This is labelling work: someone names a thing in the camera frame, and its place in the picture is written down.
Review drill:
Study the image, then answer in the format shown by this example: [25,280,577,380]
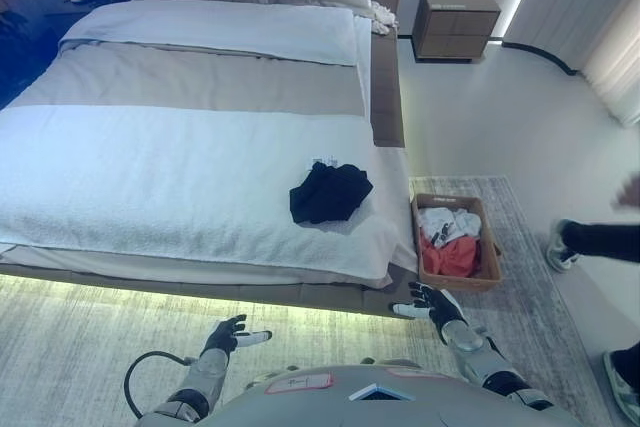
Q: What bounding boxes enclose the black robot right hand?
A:
[389,280,469,343]

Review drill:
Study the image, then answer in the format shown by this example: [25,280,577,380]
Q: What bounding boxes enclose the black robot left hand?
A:
[202,314,274,356]

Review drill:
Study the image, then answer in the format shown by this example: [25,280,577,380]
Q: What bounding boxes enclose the black garment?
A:
[288,163,375,226]

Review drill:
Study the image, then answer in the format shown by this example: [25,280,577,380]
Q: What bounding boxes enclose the brown wicker basket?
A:
[410,192,503,293]

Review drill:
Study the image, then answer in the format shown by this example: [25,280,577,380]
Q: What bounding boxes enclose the white clothes with print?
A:
[417,205,484,249]

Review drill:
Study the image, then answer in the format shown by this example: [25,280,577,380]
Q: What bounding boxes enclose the white towel-covered bed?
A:
[0,104,419,284]

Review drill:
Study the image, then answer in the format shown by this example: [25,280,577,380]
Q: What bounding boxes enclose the brown upholstered bed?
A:
[0,0,420,321]

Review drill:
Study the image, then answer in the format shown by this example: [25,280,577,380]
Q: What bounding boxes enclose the grey bed sheet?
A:
[0,40,367,117]

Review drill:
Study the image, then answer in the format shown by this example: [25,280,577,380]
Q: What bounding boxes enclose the orange garment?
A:
[418,236,479,277]

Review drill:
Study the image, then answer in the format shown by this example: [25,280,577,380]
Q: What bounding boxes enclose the red outlined torso label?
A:
[263,370,336,395]

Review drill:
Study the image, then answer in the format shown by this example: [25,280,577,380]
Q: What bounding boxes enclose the white grey sneaker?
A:
[601,349,640,422]
[545,220,582,274]

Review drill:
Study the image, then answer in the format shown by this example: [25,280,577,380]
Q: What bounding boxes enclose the grey robot torso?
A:
[134,360,596,427]

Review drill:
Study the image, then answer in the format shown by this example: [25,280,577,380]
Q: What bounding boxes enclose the grey woven rug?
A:
[0,175,624,427]

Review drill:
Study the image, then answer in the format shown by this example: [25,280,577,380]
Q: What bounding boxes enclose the person leg black trousers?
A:
[558,218,640,264]

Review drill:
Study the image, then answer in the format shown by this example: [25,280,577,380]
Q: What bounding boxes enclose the black floor strip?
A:
[501,40,582,77]

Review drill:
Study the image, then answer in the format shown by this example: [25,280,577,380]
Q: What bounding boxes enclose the brown wooden nightstand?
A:
[412,0,502,65]

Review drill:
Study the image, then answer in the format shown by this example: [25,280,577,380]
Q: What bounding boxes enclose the crumpled white cloth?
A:
[369,0,400,36]

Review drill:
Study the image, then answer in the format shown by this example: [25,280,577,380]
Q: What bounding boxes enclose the beige curtain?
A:
[581,0,640,129]

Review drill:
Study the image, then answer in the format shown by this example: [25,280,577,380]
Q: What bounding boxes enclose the white folded duvet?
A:
[57,0,358,68]

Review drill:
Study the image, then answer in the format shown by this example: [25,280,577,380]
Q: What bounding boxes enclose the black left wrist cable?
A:
[123,350,197,421]

